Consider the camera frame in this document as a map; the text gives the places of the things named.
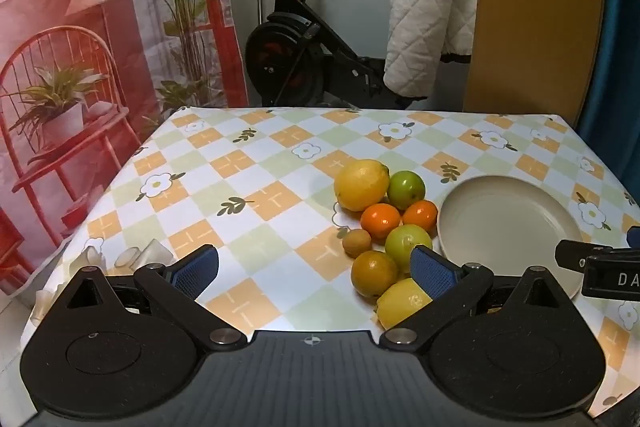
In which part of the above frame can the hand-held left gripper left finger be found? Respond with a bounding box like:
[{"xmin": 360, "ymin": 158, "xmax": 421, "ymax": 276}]
[{"xmin": 64, "ymin": 245, "xmax": 249, "ymax": 351}]

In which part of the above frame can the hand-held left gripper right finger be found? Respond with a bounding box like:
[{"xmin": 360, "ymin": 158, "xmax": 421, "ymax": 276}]
[{"xmin": 378, "ymin": 245, "xmax": 569, "ymax": 351}]

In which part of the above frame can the green jujube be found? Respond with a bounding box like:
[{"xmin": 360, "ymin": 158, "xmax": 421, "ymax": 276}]
[
  {"xmin": 386, "ymin": 170, "xmax": 427, "ymax": 210},
  {"xmin": 384, "ymin": 224, "xmax": 434, "ymax": 275}
]

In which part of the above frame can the yellow lemon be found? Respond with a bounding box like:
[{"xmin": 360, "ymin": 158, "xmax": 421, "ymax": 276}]
[
  {"xmin": 375, "ymin": 277, "xmax": 434, "ymax": 331},
  {"xmin": 334, "ymin": 159, "xmax": 391, "ymax": 212}
]

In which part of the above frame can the dark orange fruit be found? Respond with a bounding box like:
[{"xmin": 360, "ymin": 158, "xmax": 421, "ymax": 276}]
[{"xmin": 350, "ymin": 250, "xmax": 400, "ymax": 299}]

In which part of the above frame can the small orange tangerine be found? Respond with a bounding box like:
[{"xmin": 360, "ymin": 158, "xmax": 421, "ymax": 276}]
[
  {"xmin": 360, "ymin": 203, "xmax": 402, "ymax": 242},
  {"xmin": 401, "ymin": 200, "xmax": 439, "ymax": 235}
]

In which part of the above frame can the beige plate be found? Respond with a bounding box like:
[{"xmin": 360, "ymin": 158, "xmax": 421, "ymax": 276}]
[{"xmin": 438, "ymin": 175, "xmax": 586, "ymax": 300}]

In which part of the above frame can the small brown longan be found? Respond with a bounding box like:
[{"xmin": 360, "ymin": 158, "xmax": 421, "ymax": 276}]
[{"xmin": 342, "ymin": 228, "xmax": 373, "ymax": 258}]

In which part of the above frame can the checked floral tablecloth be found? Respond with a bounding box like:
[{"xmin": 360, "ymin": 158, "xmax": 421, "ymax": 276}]
[{"xmin": 20, "ymin": 106, "xmax": 640, "ymax": 423}]

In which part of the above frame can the teal curtain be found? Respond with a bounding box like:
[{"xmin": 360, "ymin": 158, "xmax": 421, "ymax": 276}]
[{"xmin": 575, "ymin": 0, "xmax": 640, "ymax": 208}]

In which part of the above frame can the black exercise bike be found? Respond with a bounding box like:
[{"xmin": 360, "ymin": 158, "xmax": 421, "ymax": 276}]
[{"xmin": 236, "ymin": 0, "xmax": 436, "ymax": 110}]

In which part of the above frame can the wooden board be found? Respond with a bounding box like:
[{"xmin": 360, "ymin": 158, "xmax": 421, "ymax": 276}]
[{"xmin": 462, "ymin": 0, "xmax": 608, "ymax": 128}]

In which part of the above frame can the white quilted jacket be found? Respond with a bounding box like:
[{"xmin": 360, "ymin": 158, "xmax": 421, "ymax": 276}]
[{"xmin": 384, "ymin": 0, "xmax": 481, "ymax": 100}]

